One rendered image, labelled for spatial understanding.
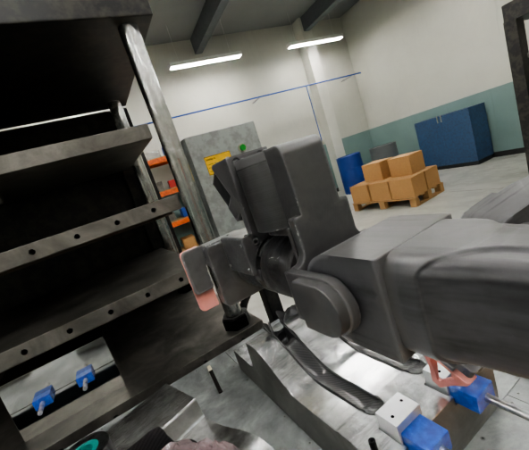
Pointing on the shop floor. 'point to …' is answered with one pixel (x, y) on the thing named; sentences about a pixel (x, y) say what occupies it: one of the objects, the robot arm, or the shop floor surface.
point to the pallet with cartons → (397, 181)
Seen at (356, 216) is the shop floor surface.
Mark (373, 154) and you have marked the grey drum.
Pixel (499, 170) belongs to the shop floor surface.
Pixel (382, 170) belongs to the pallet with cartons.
